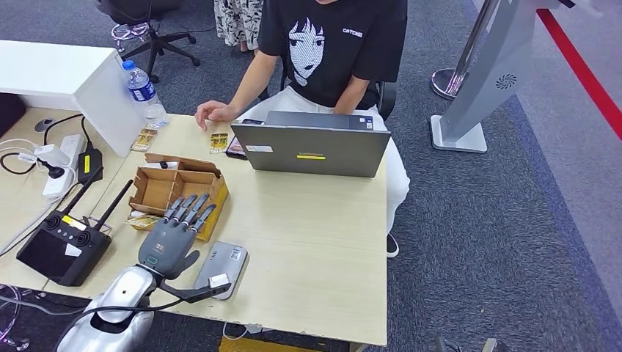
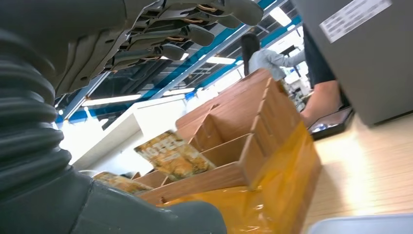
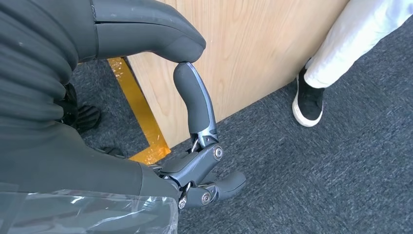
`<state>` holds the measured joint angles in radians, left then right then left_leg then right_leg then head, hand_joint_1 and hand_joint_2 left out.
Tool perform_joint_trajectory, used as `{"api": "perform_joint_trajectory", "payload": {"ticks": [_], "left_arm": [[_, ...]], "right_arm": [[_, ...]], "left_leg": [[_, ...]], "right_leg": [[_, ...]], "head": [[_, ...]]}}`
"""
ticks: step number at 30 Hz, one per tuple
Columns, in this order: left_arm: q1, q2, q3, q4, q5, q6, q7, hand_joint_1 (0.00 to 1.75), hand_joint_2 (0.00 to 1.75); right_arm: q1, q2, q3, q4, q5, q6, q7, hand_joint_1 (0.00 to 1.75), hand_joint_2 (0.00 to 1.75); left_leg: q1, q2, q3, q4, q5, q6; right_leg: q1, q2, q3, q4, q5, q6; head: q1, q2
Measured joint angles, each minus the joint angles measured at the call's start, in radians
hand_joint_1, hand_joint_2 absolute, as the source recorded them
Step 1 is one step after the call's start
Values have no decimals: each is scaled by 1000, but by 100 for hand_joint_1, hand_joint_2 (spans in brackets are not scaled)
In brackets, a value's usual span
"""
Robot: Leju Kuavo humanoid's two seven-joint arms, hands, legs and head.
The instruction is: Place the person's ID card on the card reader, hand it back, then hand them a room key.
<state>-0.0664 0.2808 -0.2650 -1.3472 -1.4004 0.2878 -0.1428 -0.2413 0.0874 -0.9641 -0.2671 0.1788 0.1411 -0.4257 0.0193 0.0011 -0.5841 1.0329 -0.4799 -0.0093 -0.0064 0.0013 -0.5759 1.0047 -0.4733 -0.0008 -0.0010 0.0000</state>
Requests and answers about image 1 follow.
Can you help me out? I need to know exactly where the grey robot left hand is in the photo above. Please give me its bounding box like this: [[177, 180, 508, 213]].
[[138, 193, 218, 282]]

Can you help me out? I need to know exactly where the gold patterned card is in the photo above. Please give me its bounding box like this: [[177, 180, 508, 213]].
[[131, 128, 159, 153], [123, 214, 164, 232], [209, 132, 230, 155]]

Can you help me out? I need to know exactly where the grey card reader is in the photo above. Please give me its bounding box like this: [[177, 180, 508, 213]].
[[194, 241, 249, 301]]

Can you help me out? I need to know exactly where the person's right hand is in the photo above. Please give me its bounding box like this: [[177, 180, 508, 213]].
[[194, 100, 240, 132]]

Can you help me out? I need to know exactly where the person in patterned garment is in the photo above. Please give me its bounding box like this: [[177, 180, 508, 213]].
[[213, 0, 266, 54]]

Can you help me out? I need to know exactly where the open brown cardboard box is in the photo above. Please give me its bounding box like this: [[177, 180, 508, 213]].
[[128, 152, 230, 243]]

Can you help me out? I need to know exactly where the black controller with antennas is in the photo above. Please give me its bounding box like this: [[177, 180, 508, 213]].
[[15, 166, 134, 287]]

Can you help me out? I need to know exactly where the black power adapter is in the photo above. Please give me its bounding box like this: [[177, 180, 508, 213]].
[[77, 147, 104, 185]]

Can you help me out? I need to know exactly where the black smartphone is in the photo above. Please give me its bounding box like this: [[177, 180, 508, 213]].
[[225, 118, 266, 161]]

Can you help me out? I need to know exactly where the white power strip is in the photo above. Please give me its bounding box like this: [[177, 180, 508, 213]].
[[41, 133, 88, 198]]

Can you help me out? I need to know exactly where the pale wooden desk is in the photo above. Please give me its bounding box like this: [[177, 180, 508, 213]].
[[43, 114, 389, 352]]

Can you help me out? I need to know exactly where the white charger plug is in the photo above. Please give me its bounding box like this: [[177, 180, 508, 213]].
[[33, 143, 72, 168]]

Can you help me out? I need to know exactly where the clear water bottle blue cap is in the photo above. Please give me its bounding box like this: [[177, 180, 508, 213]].
[[120, 59, 170, 131]]

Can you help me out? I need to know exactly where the grey laptop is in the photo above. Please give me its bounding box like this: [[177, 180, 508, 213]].
[[230, 110, 392, 179]]

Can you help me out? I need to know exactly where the white desk partition box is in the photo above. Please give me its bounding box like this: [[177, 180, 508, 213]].
[[0, 40, 147, 159]]

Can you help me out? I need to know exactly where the black office chair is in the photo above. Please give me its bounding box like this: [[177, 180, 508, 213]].
[[94, 0, 202, 84]]

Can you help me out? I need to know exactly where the black seat backrest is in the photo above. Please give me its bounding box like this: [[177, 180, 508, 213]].
[[376, 80, 399, 122]]

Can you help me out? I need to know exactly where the grey kiosk stand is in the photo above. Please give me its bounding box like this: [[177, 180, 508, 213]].
[[430, 0, 577, 155]]

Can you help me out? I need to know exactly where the red floor tape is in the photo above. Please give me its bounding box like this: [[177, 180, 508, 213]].
[[536, 8, 622, 142]]

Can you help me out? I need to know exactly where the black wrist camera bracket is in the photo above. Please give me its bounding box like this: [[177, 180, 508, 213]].
[[156, 277, 233, 305]]

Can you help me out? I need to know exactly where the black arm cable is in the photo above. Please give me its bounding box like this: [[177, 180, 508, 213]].
[[54, 297, 188, 352]]

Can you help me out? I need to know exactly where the white cable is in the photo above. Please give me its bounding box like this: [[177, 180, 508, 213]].
[[222, 322, 266, 342]]

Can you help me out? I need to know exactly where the clear wire loop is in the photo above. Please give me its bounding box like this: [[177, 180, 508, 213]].
[[0, 283, 48, 352]]

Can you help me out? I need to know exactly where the chrome stanchion post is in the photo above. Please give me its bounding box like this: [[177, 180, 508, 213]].
[[430, 0, 502, 101]]

